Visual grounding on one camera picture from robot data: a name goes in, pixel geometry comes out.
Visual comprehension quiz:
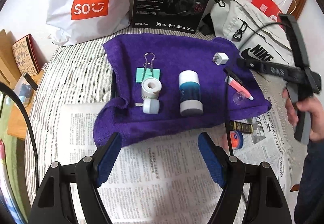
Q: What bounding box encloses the black cable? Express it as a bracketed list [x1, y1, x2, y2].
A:
[0, 81, 40, 189]

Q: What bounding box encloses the white Miniso plastic bag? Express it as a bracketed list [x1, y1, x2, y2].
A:
[46, 0, 130, 46]

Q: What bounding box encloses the grey Nike waist bag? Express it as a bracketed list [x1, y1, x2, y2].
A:
[198, 0, 295, 66]

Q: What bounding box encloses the black gold pen tube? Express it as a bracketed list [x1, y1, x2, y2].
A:
[229, 120, 254, 134]

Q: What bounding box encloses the small white cap plug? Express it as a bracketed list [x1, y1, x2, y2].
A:
[135, 98, 160, 114]

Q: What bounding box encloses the dark blue sleeve forearm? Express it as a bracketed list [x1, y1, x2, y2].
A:
[294, 141, 324, 223]

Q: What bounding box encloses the striped mattress cover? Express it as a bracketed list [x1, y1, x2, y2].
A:
[25, 37, 210, 205]

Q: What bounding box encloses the newspaper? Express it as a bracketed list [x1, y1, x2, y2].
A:
[57, 76, 291, 223]

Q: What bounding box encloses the wooden furniture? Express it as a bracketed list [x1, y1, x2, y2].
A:
[1, 29, 44, 140]

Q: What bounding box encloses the person's right hand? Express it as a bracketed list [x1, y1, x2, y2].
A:
[282, 89, 324, 142]

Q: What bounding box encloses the purple towel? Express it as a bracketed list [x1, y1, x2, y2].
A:
[93, 33, 271, 146]

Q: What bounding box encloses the patterned small book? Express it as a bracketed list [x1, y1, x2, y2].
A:
[12, 34, 40, 76]

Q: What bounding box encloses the white tape roll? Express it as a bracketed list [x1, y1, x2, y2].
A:
[141, 78, 162, 99]

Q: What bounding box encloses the white USB charger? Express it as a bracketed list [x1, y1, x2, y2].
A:
[213, 52, 229, 65]

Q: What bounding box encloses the red white paper bag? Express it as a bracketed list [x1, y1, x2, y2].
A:
[252, 0, 297, 22]

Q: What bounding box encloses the green binder clip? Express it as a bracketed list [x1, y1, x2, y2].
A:
[135, 52, 160, 84]

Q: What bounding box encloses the blue orange round tin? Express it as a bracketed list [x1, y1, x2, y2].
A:
[222, 131, 244, 150]

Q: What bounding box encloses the clear plastic cap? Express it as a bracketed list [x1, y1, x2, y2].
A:
[232, 91, 246, 106]

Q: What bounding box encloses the blue white bottle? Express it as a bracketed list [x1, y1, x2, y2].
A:
[178, 70, 204, 117]

